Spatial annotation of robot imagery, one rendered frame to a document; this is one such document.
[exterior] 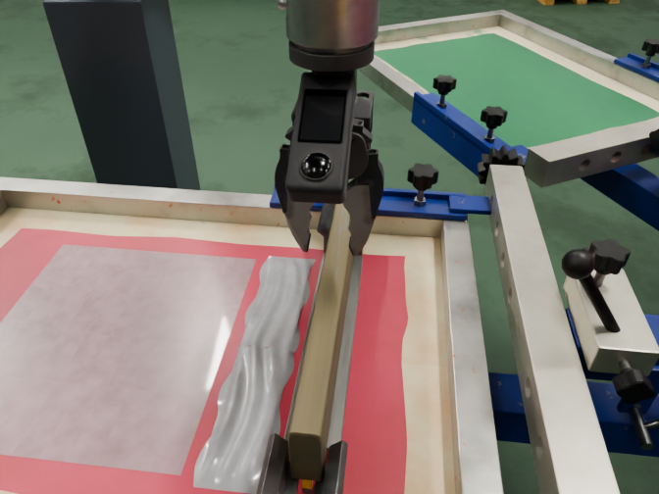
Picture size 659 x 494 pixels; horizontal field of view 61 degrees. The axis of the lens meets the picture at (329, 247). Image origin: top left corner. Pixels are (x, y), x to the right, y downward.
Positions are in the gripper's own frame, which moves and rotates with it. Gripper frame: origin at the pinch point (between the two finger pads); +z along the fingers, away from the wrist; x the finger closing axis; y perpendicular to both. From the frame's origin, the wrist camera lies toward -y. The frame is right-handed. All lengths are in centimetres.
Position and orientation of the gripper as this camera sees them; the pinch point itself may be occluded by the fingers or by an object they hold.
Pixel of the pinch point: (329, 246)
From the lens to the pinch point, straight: 56.6
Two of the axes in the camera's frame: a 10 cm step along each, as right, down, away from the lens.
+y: 1.2, -6.1, 7.8
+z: 0.0, 7.9, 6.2
